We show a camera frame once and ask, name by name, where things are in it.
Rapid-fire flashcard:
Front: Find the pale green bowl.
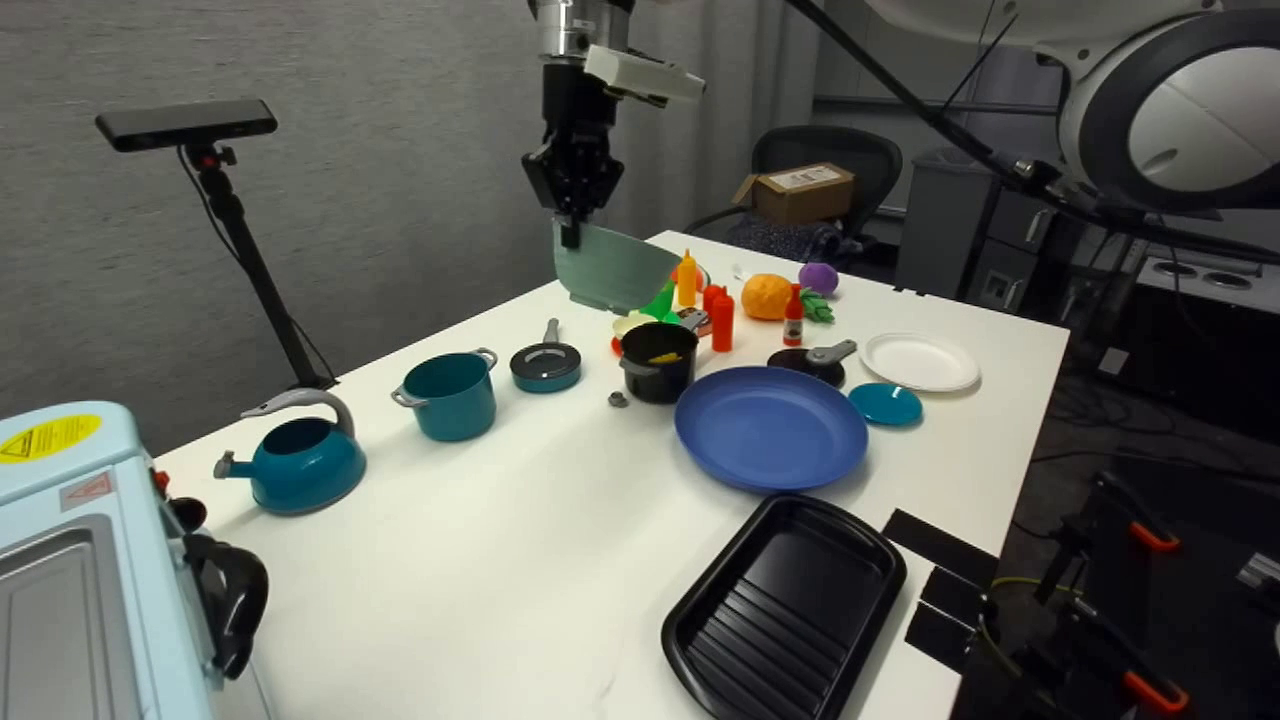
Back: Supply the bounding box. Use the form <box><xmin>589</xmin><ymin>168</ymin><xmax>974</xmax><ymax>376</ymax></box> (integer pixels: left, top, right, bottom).
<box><xmin>549</xmin><ymin>219</ymin><xmax>683</xmax><ymax>315</ymax></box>

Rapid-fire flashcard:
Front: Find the cardboard box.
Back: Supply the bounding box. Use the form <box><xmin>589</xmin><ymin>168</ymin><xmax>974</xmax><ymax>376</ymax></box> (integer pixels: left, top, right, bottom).
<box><xmin>730</xmin><ymin>161</ymin><xmax>859</xmax><ymax>230</ymax></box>

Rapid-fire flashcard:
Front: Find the light blue toy oven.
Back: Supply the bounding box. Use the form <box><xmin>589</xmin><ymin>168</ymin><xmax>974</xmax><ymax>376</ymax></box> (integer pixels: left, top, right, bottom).
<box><xmin>0</xmin><ymin>402</ymin><xmax>224</xmax><ymax>720</ymax></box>

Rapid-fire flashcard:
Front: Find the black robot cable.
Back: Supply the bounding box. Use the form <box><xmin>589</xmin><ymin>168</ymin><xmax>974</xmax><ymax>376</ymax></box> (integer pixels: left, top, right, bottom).
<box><xmin>783</xmin><ymin>0</ymin><xmax>1280</xmax><ymax>262</ymax></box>

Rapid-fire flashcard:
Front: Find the white plate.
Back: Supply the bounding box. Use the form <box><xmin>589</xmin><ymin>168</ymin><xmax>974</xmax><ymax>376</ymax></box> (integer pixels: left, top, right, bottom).
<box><xmin>854</xmin><ymin>333</ymin><xmax>985</xmax><ymax>402</ymax></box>

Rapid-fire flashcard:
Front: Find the purple toy food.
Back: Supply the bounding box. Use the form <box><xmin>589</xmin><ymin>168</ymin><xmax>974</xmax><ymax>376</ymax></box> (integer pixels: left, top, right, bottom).
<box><xmin>795</xmin><ymin>262</ymin><xmax>844</xmax><ymax>302</ymax></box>

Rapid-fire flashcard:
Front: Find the black bar camera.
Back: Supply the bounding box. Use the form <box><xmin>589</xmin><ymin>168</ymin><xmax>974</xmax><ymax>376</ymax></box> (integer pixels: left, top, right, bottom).
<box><xmin>92</xmin><ymin>99</ymin><xmax>279</xmax><ymax>156</ymax></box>

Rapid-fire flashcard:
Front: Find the black camera tripod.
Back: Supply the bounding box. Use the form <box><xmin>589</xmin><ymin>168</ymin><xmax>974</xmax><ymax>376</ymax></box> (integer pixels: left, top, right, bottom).
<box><xmin>174</xmin><ymin>140</ymin><xmax>338</xmax><ymax>398</ymax></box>

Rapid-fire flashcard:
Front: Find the black computer cabinet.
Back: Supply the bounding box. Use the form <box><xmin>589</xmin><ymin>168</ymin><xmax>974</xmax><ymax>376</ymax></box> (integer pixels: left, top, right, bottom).
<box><xmin>955</xmin><ymin>163</ymin><xmax>1102</xmax><ymax>323</ymax></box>

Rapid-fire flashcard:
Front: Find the black toy pot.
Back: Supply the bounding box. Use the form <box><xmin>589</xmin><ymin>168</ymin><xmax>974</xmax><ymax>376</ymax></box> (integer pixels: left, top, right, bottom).
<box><xmin>612</xmin><ymin>319</ymin><xmax>703</xmax><ymax>409</ymax></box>

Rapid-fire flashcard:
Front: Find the black office chair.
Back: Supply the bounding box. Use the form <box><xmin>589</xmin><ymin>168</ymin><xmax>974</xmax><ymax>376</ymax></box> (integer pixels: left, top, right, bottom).
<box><xmin>690</xmin><ymin>123</ymin><xmax>908</xmax><ymax>271</ymax></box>

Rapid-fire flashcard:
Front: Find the red ketchup bottle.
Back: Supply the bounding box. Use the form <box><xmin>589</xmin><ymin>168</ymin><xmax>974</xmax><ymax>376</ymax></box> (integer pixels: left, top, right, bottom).
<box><xmin>703</xmin><ymin>279</ymin><xmax>741</xmax><ymax>357</ymax></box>

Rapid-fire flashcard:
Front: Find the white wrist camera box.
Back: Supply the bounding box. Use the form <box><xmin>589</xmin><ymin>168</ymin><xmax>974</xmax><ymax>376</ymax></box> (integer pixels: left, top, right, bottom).
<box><xmin>578</xmin><ymin>42</ymin><xmax>708</xmax><ymax>110</ymax></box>

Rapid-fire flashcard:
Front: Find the grey bin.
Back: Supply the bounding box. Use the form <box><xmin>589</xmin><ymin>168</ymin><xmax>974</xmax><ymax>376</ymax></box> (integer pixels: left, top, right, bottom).
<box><xmin>890</xmin><ymin>147</ymin><xmax>1015</xmax><ymax>302</ymax></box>

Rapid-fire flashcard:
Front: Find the black ridged tray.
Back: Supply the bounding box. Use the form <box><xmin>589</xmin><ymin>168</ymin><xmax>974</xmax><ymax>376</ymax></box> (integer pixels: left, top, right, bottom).
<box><xmin>661</xmin><ymin>494</ymin><xmax>908</xmax><ymax>720</ymax></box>

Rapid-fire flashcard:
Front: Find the black clamp orange handle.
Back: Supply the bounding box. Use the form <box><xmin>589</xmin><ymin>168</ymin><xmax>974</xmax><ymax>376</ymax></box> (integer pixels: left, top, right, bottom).
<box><xmin>1036</xmin><ymin>472</ymin><xmax>1189</xmax><ymax>604</ymax></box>
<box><xmin>1064</xmin><ymin>596</ymin><xmax>1195</xmax><ymax>720</ymax></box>

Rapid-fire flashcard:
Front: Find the small red sauce bottle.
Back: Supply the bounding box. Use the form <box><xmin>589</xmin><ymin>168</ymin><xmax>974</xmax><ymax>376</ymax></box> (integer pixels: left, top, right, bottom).
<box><xmin>779</xmin><ymin>283</ymin><xmax>806</xmax><ymax>351</ymax></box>

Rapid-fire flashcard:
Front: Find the black tape strip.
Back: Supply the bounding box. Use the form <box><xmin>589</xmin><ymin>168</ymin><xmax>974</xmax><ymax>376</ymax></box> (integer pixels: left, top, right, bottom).
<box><xmin>918</xmin><ymin>566</ymin><xmax>990</xmax><ymax>627</ymax></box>
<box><xmin>898</xmin><ymin>599</ymin><xmax>979</xmax><ymax>676</ymax></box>
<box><xmin>879</xmin><ymin>510</ymin><xmax>1001</xmax><ymax>586</ymax></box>

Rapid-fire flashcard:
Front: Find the small teal saucer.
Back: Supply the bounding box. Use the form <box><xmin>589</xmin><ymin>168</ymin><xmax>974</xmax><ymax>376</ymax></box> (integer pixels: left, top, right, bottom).
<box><xmin>844</xmin><ymin>381</ymin><xmax>928</xmax><ymax>434</ymax></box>

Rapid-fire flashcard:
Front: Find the large blue plate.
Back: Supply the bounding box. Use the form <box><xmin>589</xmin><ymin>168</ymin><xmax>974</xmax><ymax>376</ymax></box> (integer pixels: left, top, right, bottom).
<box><xmin>670</xmin><ymin>364</ymin><xmax>873</xmax><ymax>499</ymax></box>

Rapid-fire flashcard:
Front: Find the small teal frying pan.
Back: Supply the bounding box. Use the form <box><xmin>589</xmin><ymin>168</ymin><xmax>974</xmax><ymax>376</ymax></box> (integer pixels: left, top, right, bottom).
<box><xmin>509</xmin><ymin>315</ymin><xmax>589</xmax><ymax>398</ymax></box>

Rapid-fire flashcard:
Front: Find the yellow mustard bottle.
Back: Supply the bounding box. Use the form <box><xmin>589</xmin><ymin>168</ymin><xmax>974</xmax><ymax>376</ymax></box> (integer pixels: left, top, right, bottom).
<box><xmin>670</xmin><ymin>250</ymin><xmax>703</xmax><ymax>315</ymax></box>

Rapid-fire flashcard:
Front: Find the black pan grey handle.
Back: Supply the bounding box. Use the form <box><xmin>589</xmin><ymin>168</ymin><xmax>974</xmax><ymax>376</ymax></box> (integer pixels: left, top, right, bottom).
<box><xmin>765</xmin><ymin>337</ymin><xmax>859</xmax><ymax>392</ymax></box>

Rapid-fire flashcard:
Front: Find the grey curtain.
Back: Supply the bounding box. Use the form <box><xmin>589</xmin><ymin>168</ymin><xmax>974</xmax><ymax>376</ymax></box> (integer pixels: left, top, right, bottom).
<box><xmin>625</xmin><ymin>0</ymin><xmax>825</xmax><ymax>257</ymax></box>

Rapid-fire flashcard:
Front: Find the teal toy kettle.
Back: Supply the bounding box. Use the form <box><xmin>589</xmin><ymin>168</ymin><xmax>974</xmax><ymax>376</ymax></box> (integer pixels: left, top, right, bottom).
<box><xmin>213</xmin><ymin>389</ymin><xmax>371</xmax><ymax>519</ymax></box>

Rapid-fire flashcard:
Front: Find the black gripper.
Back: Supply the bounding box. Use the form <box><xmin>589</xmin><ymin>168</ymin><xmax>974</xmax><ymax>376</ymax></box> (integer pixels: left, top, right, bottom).
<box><xmin>518</xmin><ymin>59</ymin><xmax>628</xmax><ymax>257</ymax></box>

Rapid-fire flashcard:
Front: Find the teal toy pot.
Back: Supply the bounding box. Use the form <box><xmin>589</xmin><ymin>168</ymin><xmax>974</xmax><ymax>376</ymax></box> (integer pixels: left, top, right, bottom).
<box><xmin>387</xmin><ymin>348</ymin><xmax>499</xmax><ymax>448</ymax></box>

